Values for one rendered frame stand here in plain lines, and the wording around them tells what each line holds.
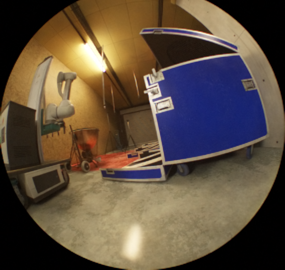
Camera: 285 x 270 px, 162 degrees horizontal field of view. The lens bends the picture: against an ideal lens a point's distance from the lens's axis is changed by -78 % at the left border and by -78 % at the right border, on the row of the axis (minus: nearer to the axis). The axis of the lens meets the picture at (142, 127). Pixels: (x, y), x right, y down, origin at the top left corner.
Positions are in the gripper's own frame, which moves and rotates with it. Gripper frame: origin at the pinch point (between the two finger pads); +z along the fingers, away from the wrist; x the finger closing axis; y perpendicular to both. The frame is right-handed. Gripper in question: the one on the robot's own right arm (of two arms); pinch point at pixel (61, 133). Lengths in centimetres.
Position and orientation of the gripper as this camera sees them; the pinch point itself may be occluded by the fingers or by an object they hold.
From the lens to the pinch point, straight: 160.2
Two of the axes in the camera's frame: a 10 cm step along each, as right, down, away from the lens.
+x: 9.8, -1.9, 0.7
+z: 2.0, 9.8, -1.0
